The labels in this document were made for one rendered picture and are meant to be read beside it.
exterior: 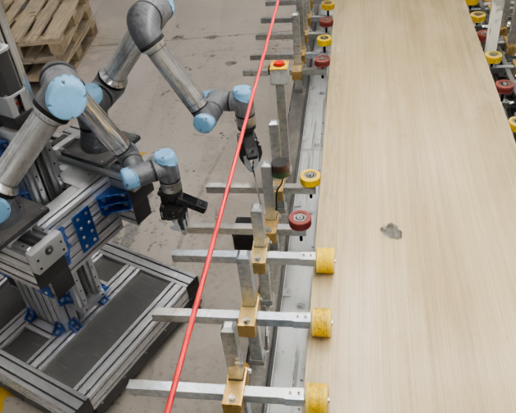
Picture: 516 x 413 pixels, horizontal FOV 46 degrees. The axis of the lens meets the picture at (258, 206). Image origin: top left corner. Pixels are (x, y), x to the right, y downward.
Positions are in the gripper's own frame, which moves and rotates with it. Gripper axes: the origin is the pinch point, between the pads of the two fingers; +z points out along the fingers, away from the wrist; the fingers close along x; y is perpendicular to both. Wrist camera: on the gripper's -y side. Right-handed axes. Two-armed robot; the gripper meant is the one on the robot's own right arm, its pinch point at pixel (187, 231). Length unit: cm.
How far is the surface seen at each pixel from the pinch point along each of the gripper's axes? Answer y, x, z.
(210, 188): -5.0, -23.5, -2.1
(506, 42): -138, -147, -4
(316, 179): -47, -22, -8
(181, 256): -6.1, 26.5, -12.9
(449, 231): -92, 6, -8
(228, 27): 58, -385, 83
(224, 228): -15.0, 1.5, -3.5
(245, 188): -18.8, -23.5, -2.2
